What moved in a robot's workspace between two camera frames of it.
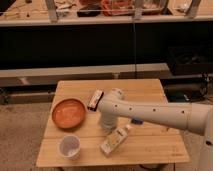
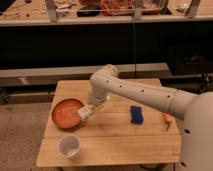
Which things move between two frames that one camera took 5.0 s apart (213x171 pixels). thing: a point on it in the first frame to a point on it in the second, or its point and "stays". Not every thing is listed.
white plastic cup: (69, 147) stays
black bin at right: (190, 59) stays
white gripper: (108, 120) to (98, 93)
